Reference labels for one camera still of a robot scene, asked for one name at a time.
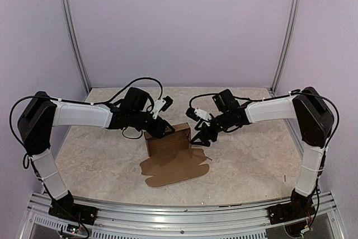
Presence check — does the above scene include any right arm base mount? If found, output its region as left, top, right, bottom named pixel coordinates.
left=267, top=202, right=315, bottom=224

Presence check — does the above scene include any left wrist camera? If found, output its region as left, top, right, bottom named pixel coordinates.
left=151, top=96, right=173, bottom=119

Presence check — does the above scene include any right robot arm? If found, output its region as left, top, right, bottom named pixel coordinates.
left=186, top=87, right=338, bottom=219

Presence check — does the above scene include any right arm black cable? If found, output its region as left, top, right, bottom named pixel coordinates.
left=189, top=90, right=341, bottom=150

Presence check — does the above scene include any aluminium frame post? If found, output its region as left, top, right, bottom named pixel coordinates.
left=61, top=0, right=92, bottom=93
left=270, top=0, right=300, bottom=94

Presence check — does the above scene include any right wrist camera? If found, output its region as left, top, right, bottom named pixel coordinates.
left=186, top=107, right=213, bottom=122

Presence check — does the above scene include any brown cardboard box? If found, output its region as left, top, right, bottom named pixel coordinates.
left=140, top=123, right=210, bottom=188

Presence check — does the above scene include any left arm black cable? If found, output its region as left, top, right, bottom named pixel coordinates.
left=8, top=77, right=163, bottom=150

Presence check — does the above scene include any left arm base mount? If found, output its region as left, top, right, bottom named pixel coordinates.
left=48, top=204, right=98, bottom=226

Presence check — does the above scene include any front aluminium rail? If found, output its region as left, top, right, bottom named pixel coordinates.
left=15, top=192, right=347, bottom=238

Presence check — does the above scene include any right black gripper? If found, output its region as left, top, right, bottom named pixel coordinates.
left=190, top=111, right=232, bottom=147

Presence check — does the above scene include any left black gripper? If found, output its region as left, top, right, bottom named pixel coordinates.
left=130, top=110, right=176, bottom=139

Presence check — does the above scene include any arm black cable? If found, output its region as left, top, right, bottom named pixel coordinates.
left=8, top=77, right=163, bottom=150
left=189, top=90, right=341, bottom=150

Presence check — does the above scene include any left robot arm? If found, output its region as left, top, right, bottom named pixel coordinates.
left=17, top=87, right=175, bottom=219

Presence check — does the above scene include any left aluminium frame post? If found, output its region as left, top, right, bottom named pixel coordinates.
left=61, top=0, right=92, bottom=93

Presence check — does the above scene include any right aluminium frame post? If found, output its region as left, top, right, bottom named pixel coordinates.
left=270, top=0, right=300, bottom=94

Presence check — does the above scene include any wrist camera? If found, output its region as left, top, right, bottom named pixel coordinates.
left=186, top=107, right=213, bottom=122
left=151, top=96, right=173, bottom=119

